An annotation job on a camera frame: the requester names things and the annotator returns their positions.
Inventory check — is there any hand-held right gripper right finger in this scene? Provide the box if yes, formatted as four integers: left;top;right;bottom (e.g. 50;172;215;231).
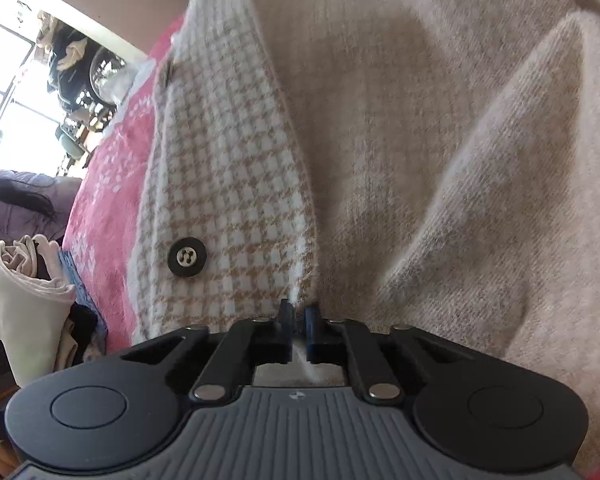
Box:
305;301;473;403

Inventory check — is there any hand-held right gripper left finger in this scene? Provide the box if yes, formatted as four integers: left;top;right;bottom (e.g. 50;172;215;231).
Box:
121;299;297;403

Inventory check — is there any beige houndstooth coat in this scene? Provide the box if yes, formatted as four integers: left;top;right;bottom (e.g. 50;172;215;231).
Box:
127;0;600;391

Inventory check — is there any dark folded cloth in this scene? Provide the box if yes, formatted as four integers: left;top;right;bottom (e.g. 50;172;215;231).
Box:
67;305;103;361

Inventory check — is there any red floral blanket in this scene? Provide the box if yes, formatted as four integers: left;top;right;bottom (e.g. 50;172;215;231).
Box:
62;12;191;351

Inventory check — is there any clear plastic bag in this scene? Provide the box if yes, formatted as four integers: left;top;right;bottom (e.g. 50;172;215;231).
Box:
104;66;148;103

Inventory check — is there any black wheelchair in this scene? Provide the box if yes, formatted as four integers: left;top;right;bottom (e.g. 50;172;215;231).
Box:
47;35;131;111

